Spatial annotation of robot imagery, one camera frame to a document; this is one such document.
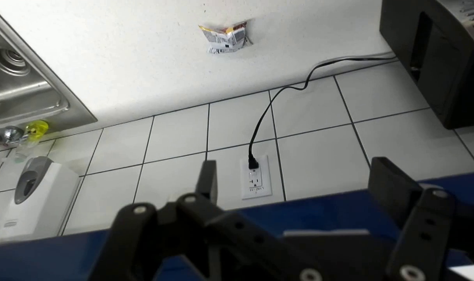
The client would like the chrome faucet handle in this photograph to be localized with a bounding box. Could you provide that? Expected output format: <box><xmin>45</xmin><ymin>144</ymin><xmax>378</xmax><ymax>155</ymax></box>
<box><xmin>0</xmin><ymin>125</ymin><xmax>26</xmax><ymax>149</ymax></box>

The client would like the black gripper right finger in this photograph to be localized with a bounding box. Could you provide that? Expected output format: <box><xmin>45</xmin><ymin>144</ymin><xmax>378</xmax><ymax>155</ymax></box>
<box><xmin>367</xmin><ymin>156</ymin><xmax>474</xmax><ymax>281</ymax></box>

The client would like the crumpled snack packet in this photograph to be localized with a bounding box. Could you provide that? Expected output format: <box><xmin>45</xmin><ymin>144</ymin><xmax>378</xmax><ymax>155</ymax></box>
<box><xmin>196</xmin><ymin>19</ymin><xmax>254</xmax><ymax>56</ymax></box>

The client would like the stainless steel sink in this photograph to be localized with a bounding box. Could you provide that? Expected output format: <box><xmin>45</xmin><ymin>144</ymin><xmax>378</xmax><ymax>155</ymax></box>
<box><xmin>0</xmin><ymin>5</ymin><xmax>98</xmax><ymax>139</ymax></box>

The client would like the white wall outlet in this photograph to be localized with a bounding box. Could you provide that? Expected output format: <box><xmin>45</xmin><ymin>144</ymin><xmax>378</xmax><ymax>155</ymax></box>
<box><xmin>239</xmin><ymin>155</ymin><xmax>274</xmax><ymax>202</ymax></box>

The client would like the black coffee maker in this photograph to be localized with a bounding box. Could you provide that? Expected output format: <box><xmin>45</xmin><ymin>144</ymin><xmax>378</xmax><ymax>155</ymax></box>
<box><xmin>378</xmin><ymin>0</ymin><xmax>474</xmax><ymax>131</ymax></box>

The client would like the white wall soap dispenser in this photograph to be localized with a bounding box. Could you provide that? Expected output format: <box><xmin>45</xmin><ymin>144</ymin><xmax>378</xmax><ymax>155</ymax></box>
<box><xmin>0</xmin><ymin>155</ymin><xmax>82</xmax><ymax>242</ymax></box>

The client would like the black power cord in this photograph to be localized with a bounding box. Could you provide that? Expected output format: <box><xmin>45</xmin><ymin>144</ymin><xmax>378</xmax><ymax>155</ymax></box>
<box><xmin>246</xmin><ymin>52</ymin><xmax>399</xmax><ymax>174</ymax></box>

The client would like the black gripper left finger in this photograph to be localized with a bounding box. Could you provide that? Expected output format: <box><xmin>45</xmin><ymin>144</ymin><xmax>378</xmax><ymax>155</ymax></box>
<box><xmin>85</xmin><ymin>159</ymin><xmax>331</xmax><ymax>281</ymax></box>

